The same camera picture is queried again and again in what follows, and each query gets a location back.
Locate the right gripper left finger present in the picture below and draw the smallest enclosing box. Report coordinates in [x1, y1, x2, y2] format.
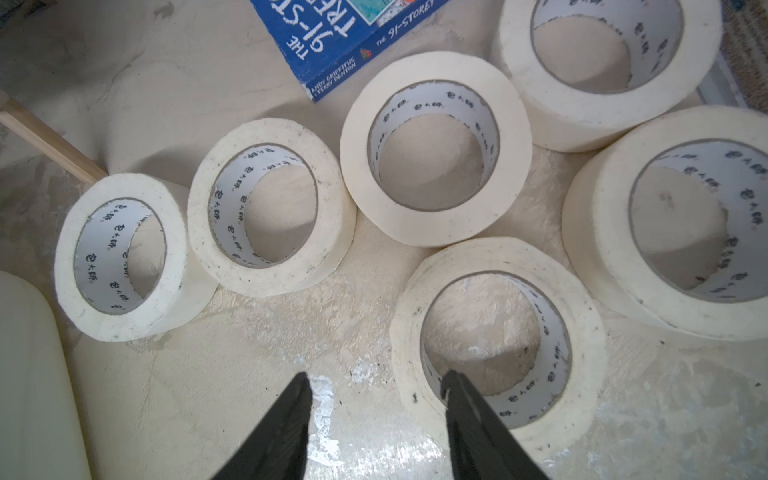
[214, 372, 313, 480]

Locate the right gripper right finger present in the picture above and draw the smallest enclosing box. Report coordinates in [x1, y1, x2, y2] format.
[440, 370, 547, 480]

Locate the masking tape roll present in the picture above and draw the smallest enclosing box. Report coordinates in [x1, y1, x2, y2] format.
[54, 173, 219, 342]
[187, 118, 357, 297]
[340, 51, 533, 247]
[490, 1, 723, 153]

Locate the white plastic storage box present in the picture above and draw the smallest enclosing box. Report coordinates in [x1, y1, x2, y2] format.
[1, 272, 91, 479]

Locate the small wooden easel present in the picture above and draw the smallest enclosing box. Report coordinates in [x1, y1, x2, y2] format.
[1, 91, 107, 184]

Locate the blue storey book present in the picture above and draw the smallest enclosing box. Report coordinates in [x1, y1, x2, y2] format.
[251, 0, 447, 102]

